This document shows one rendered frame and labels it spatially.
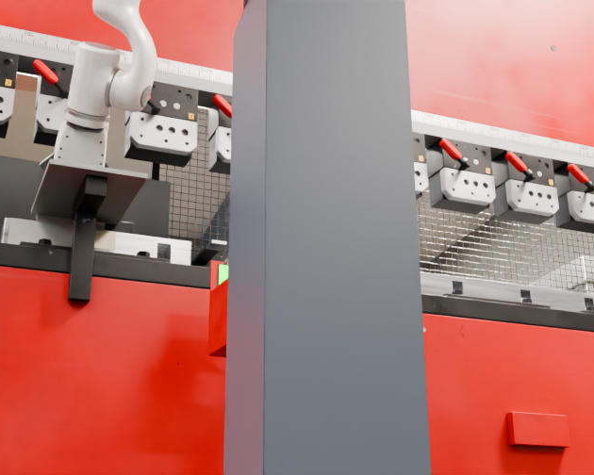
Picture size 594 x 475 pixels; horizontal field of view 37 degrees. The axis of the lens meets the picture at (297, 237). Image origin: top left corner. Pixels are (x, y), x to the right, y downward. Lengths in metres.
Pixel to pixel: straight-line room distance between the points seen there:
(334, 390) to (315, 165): 0.25
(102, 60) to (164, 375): 0.62
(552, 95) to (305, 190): 1.71
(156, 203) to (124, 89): 0.82
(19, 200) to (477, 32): 1.33
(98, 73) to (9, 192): 0.77
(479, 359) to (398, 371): 1.10
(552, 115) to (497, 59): 0.22
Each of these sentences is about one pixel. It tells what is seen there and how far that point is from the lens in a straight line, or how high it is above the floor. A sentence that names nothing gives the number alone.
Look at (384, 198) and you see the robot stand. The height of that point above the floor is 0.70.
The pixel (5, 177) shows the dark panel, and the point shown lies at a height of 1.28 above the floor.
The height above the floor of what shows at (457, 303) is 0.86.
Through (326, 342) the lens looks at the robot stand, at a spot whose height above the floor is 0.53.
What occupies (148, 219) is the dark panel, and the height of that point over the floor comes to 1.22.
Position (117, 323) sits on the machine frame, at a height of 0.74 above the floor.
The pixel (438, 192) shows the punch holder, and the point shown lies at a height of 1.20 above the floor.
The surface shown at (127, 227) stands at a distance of 1.94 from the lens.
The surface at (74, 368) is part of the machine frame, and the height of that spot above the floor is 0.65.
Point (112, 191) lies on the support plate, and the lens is 1.77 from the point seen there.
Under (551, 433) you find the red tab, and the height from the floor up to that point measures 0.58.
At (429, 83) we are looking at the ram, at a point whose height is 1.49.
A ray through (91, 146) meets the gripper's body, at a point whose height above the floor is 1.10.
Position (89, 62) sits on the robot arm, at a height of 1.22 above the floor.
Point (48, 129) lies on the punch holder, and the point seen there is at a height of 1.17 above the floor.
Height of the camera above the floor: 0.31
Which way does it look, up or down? 20 degrees up
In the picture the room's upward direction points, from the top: straight up
